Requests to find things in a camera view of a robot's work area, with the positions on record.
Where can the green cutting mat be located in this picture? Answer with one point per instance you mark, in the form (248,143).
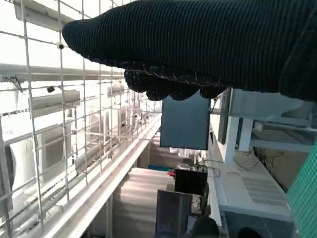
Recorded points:
(305,193)

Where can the white perforated appliance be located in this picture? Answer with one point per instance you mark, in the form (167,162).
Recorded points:
(260,193)

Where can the grey partition panel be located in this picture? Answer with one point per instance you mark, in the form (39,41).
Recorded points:
(173,213)

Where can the dark flat monitor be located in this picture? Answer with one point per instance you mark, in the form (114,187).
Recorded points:
(184,124)

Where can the white desk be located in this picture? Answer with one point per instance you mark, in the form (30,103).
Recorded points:
(272,143)

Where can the black thin monitor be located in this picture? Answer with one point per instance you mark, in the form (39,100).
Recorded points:
(223,119)

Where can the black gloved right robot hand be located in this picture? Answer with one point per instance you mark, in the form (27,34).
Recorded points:
(198,37)

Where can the black equipment box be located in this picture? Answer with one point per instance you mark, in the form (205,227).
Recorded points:
(190,179)

